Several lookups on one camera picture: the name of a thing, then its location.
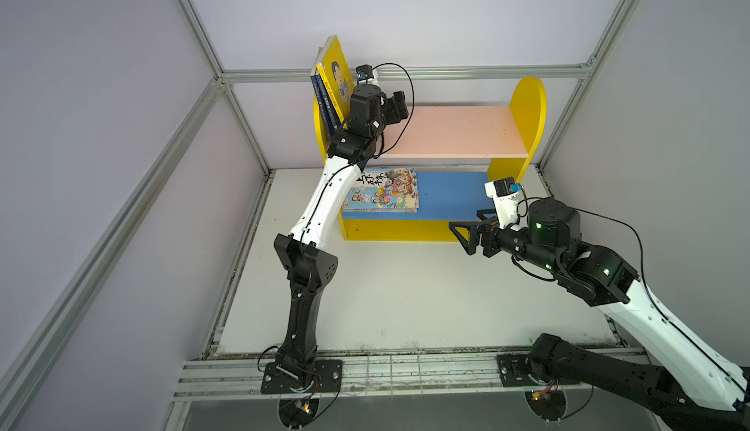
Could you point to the yellow cartoon book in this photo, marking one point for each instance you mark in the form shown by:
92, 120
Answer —
337, 79

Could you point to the dark blue book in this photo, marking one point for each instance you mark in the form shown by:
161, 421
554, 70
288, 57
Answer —
315, 71
333, 122

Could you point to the yellow pink blue bookshelf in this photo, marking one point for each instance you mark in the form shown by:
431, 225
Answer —
455, 151

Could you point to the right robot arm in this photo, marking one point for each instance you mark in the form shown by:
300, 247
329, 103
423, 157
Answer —
690, 387

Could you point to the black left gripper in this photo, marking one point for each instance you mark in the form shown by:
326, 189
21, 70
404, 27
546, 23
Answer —
395, 106

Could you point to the dark blue standing book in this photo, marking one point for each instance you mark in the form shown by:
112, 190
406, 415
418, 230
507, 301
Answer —
315, 71

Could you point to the light blue comic book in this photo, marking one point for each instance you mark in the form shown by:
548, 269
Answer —
384, 190

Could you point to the aluminium cage frame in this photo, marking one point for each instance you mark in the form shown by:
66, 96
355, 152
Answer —
147, 145

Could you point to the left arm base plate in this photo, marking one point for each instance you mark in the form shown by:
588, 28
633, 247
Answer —
324, 377

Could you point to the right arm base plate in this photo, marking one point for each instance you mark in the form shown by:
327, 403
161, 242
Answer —
519, 370

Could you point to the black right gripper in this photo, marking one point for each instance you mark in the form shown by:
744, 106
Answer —
486, 238

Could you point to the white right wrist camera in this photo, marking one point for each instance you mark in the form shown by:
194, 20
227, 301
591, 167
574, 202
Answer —
504, 194

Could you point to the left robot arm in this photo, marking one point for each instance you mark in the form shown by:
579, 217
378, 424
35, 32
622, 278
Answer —
302, 252

